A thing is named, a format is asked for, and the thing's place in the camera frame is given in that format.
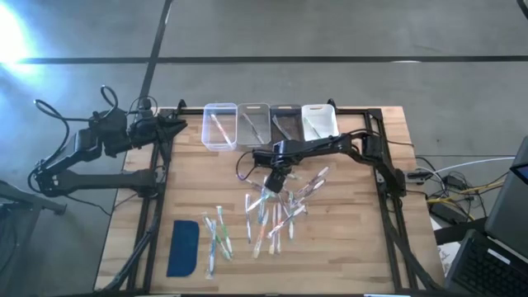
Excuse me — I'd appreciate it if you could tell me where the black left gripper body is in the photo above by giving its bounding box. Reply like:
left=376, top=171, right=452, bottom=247
left=125, top=115, right=164, bottom=145

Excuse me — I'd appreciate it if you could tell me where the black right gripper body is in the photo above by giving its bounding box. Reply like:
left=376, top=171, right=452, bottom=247
left=267, top=139, right=300, bottom=174

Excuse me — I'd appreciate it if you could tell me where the blue toothbrush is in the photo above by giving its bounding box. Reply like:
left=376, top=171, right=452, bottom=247
left=271, top=114, right=292, bottom=140
left=257, top=176, right=270, bottom=224
left=205, top=217, right=219, bottom=281

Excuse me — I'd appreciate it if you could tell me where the green toothbrush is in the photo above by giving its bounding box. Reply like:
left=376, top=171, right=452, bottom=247
left=303, top=116, right=322, bottom=139
left=287, top=191, right=295, bottom=241
left=202, top=213, right=231, bottom=262
left=215, top=205, right=233, bottom=256
left=246, top=192, right=274, bottom=213

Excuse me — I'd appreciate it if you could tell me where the orange toothbrush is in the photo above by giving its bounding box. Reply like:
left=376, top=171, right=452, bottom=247
left=252, top=209, right=270, bottom=260
left=275, top=200, right=283, bottom=254
left=268, top=203, right=277, bottom=256
left=209, top=113, right=233, bottom=146

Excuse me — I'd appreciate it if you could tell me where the dark smoky plastic bin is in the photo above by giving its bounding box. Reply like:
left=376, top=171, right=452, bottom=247
left=269, top=103, right=304, bottom=144

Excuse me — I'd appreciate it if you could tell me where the clear plastic bin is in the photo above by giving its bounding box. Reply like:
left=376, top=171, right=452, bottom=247
left=200, top=101, right=239, bottom=153

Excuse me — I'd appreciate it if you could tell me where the light grey plastic bin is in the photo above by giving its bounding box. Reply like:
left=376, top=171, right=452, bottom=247
left=236, top=102, right=272, bottom=150

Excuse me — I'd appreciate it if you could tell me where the white plastic bin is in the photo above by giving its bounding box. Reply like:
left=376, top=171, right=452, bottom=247
left=300, top=102, right=340, bottom=142

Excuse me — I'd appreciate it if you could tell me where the black power adapter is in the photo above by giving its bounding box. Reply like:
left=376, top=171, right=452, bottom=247
left=406, top=168, right=430, bottom=183

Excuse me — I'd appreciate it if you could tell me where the black floor stand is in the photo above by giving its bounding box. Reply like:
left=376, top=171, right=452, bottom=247
left=0, top=180, right=68, bottom=297

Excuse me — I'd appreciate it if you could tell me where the white paper sheet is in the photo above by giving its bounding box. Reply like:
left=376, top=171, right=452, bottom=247
left=436, top=241, right=464, bottom=278

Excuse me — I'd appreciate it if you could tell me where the black open laptop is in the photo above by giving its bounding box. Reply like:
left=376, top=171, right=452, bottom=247
left=444, top=135, right=528, bottom=297

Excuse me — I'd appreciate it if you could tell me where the monitor with blue screen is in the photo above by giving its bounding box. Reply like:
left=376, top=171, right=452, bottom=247
left=509, top=162, right=528, bottom=186

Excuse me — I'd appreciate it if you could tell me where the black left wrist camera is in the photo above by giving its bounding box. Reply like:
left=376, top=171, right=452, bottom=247
left=134, top=97, right=157, bottom=125

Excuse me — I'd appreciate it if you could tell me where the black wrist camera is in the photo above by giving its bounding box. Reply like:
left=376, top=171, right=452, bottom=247
left=251, top=148, right=276, bottom=168
left=134, top=97, right=157, bottom=125

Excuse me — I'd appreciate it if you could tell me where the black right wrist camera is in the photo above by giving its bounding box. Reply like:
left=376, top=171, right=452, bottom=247
left=251, top=148, right=276, bottom=168

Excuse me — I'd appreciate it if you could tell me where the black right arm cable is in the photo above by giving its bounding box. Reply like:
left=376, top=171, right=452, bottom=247
left=235, top=150, right=265, bottom=182

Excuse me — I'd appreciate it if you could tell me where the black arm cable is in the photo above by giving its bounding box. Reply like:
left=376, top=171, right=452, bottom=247
left=33, top=84, right=120, bottom=156
left=235, top=150, right=265, bottom=182

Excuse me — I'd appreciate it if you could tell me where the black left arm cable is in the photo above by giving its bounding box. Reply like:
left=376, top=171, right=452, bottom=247
left=33, top=84, right=120, bottom=156

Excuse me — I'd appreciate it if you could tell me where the yellow cable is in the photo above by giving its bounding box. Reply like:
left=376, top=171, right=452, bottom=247
left=427, top=181, right=494, bottom=206

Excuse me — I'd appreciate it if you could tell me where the white cable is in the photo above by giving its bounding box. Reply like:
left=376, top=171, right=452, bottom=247
left=432, top=155, right=516, bottom=174

